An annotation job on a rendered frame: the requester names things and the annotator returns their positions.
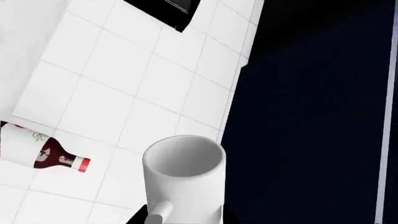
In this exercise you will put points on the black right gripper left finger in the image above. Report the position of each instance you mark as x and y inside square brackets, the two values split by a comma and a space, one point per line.
[136, 218]

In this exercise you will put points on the dark navy cabinet front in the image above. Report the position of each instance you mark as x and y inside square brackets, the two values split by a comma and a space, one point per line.
[304, 128]

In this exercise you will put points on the white ceramic mug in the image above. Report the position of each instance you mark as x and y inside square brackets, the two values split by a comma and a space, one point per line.
[183, 186]

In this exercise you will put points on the black recessed cooktop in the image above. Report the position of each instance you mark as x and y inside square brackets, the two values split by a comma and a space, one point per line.
[161, 16]

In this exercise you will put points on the dark sauce bottle red cap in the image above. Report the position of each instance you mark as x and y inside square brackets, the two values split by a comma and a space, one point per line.
[53, 154]

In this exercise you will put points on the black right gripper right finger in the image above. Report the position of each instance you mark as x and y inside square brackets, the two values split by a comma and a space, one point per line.
[228, 218]

